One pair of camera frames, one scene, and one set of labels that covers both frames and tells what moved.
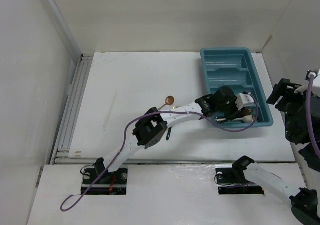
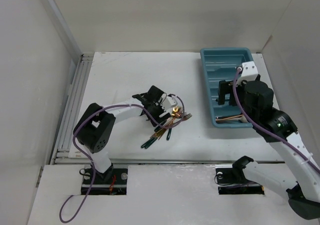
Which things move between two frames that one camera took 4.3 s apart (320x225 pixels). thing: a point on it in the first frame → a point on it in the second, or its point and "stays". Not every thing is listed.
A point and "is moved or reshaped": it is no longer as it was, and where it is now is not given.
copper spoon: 169,101 is moved or reshaped
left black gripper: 235,110 → 158,119
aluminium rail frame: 76,87 stays
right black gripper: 286,88 → 226,87
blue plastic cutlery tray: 235,68 stays
